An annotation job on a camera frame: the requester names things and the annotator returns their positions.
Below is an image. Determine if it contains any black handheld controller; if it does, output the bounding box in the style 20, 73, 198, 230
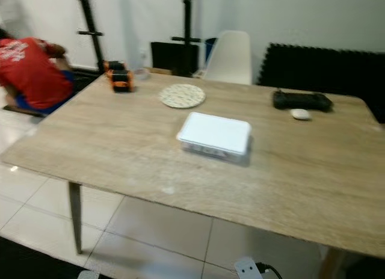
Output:
272, 88, 333, 113

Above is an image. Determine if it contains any black acoustic foam panel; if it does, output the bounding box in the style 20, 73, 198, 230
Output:
256, 43, 385, 123

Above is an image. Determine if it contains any round patterned plate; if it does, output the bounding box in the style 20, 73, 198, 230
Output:
159, 83, 206, 109

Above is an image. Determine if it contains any black floor mat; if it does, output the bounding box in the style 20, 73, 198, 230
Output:
0, 237, 115, 279

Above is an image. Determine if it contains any white lidded plastic container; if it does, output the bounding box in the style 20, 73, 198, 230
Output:
176, 111, 252, 164

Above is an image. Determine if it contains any blue bin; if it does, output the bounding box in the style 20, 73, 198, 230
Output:
205, 37, 217, 66

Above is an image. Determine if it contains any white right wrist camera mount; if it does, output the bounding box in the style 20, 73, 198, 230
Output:
235, 257, 264, 279

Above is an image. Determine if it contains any black stand pole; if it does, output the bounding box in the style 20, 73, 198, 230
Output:
171, 0, 202, 45
77, 0, 106, 72

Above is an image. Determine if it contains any small white oval mouse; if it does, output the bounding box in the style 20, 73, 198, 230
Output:
290, 109, 311, 121

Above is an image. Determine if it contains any orange and black battery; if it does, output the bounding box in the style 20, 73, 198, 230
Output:
109, 70, 134, 93
103, 61, 126, 76

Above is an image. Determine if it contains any person in red shirt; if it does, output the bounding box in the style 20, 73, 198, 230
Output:
0, 29, 79, 114

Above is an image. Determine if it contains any black rectangular box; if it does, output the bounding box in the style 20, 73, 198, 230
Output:
150, 41, 199, 75

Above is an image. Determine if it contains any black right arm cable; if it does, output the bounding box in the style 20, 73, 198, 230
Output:
256, 262, 283, 279

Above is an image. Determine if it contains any white plastic chair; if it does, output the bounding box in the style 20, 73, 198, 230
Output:
202, 30, 252, 85

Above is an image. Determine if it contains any light wooden dining table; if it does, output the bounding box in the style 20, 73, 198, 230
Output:
1, 70, 385, 279

